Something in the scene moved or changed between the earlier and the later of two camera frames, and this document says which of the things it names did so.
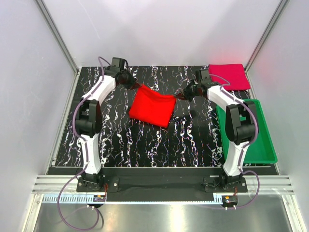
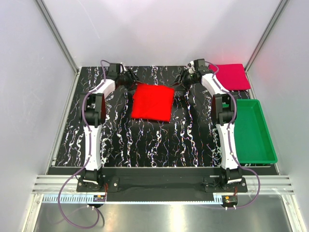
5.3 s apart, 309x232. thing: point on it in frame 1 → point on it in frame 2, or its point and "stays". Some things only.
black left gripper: [133, 80] stays
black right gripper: [184, 94] → [185, 73]
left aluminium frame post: [57, 35] stays
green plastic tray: [260, 151] stays
